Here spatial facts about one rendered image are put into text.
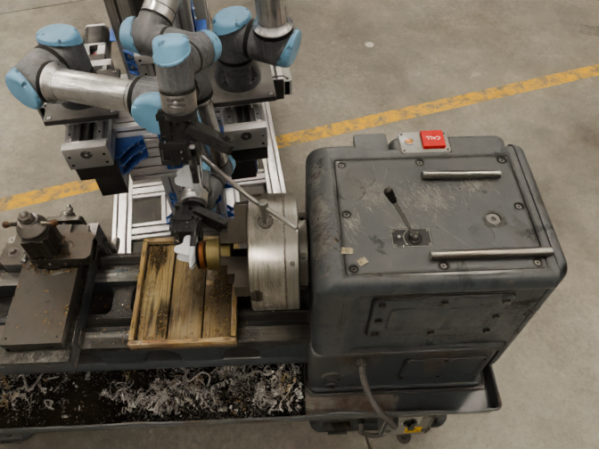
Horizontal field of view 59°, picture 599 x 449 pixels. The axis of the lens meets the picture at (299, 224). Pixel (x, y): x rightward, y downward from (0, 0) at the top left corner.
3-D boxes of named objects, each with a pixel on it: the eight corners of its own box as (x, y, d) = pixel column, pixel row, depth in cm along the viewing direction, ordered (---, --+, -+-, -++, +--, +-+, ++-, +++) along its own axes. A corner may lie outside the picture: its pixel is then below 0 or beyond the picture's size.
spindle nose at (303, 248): (306, 235, 160) (307, 196, 142) (309, 300, 149) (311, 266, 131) (296, 236, 160) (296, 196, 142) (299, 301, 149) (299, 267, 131)
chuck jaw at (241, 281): (262, 253, 141) (261, 289, 132) (263, 266, 144) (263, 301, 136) (220, 255, 141) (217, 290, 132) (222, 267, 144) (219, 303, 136)
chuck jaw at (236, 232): (262, 238, 147) (260, 195, 144) (262, 242, 142) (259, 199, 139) (222, 239, 146) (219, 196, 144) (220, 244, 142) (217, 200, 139)
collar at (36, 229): (50, 215, 147) (45, 208, 145) (43, 238, 143) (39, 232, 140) (20, 216, 147) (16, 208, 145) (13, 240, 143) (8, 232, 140)
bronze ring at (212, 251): (229, 229, 144) (195, 232, 143) (229, 258, 138) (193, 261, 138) (233, 247, 151) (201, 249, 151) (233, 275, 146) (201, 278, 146)
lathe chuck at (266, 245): (284, 230, 167) (282, 169, 140) (287, 326, 150) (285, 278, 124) (255, 232, 167) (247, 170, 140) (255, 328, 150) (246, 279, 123)
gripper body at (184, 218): (174, 247, 150) (178, 213, 157) (204, 247, 150) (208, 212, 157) (168, 232, 144) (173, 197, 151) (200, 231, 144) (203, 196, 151)
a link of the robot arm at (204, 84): (175, 37, 144) (214, 164, 183) (154, 61, 138) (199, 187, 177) (212, 44, 141) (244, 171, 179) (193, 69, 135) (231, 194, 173)
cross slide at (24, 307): (94, 222, 170) (90, 214, 166) (66, 350, 145) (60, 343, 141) (41, 224, 169) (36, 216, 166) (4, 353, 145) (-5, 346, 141)
